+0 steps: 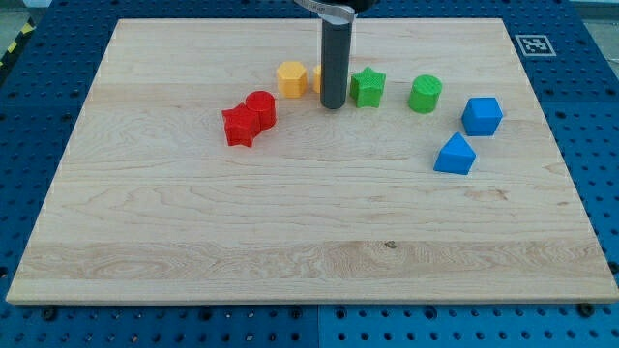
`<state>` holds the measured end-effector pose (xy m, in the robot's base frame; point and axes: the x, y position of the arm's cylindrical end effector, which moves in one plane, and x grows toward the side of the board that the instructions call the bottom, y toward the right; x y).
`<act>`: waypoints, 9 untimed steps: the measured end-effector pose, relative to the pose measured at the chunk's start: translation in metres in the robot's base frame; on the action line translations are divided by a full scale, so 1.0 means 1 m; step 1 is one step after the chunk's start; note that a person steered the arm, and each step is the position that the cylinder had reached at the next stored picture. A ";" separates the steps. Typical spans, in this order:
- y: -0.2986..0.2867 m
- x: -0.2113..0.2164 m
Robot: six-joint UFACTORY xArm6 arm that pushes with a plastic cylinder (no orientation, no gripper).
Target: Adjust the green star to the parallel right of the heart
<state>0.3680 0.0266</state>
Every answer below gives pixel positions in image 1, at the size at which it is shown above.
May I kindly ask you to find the yellow heart block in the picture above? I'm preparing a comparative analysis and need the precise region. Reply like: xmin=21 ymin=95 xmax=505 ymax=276
xmin=312 ymin=65 xmax=321 ymax=94

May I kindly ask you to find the green star block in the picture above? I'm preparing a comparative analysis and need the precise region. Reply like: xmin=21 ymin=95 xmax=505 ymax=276
xmin=349 ymin=67 xmax=386 ymax=108

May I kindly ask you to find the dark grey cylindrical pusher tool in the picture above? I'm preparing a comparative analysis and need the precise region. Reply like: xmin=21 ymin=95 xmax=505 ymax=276
xmin=320 ymin=18 xmax=352 ymax=109

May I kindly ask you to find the grey strap on tool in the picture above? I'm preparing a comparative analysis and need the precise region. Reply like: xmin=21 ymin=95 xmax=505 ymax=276
xmin=293 ymin=0 xmax=358 ymax=26

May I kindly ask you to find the red star block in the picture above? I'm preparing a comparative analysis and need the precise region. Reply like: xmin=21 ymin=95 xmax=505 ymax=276
xmin=221 ymin=103 xmax=261 ymax=147

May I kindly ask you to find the blue triangular prism block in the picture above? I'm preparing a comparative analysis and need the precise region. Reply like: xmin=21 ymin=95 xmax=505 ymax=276
xmin=433 ymin=132 xmax=477 ymax=175

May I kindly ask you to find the green cylinder block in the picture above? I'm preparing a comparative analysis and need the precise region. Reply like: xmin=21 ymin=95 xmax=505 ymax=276
xmin=408 ymin=74 xmax=443 ymax=114

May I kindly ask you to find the light wooden board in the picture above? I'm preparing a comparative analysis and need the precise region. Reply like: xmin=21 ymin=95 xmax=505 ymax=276
xmin=7 ymin=18 xmax=618 ymax=306

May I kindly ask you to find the red cylinder block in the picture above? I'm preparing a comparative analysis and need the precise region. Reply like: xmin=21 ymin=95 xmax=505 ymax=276
xmin=246 ymin=91 xmax=277 ymax=131

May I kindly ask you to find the yellow hexagon block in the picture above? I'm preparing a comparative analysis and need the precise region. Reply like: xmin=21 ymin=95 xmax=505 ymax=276
xmin=276 ymin=61 xmax=308 ymax=98

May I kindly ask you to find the white fiducial marker tag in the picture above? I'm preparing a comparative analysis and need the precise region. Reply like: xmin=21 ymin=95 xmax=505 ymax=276
xmin=516 ymin=34 xmax=556 ymax=57

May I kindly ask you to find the blue cube block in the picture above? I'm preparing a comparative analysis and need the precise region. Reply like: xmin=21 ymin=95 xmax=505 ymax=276
xmin=461 ymin=97 xmax=503 ymax=136

